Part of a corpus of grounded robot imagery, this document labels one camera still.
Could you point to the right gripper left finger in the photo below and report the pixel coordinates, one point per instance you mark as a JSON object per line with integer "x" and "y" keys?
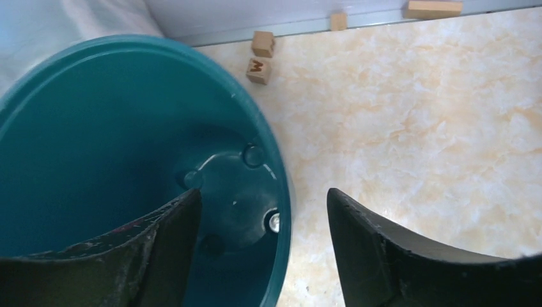
{"x": 145, "y": 262}

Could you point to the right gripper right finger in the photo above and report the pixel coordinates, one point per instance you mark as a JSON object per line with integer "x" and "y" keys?
{"x": 381, "y": 263}

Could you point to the teal plastic trash bin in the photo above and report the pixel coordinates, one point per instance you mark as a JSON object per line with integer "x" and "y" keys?
{"x": 111, "y": 129}

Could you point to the wooden letter cube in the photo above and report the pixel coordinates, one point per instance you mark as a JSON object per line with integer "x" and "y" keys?
{"x": 258, "y": 71}

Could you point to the plain wooden cube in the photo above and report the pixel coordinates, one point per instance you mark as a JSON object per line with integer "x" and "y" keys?
{"x": 263, "y": 44}

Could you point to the small wooden block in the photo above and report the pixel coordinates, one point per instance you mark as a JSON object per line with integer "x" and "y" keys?
{"x": 338, "y": 21}

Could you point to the long wooden block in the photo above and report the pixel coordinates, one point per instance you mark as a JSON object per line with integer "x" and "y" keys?
{"x": 428, "y": 10}

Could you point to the large full translucent bag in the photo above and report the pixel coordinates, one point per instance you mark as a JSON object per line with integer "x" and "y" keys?
{"x": 32, "y": 31}

